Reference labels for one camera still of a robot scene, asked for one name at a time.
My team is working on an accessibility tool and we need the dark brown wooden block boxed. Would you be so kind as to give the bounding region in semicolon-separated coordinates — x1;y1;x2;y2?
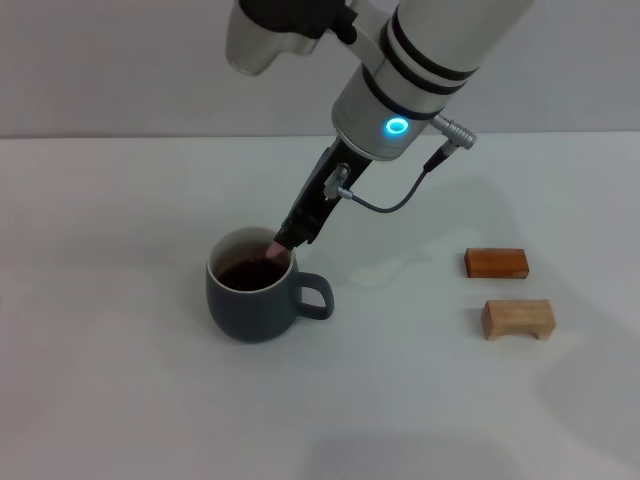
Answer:
463;247;530;281

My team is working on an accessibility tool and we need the light wooden arch block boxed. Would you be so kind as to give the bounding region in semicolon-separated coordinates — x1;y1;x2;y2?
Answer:
481;298;557;343

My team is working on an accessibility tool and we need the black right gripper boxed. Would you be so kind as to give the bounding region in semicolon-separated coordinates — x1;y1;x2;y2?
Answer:
272;138;375;252

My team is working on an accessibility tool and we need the grey cup with coffee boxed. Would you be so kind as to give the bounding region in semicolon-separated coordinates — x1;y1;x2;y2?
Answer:
205;227;335;345

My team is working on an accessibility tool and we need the grey right arm cable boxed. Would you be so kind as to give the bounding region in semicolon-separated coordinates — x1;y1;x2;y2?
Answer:
324;113;480;215

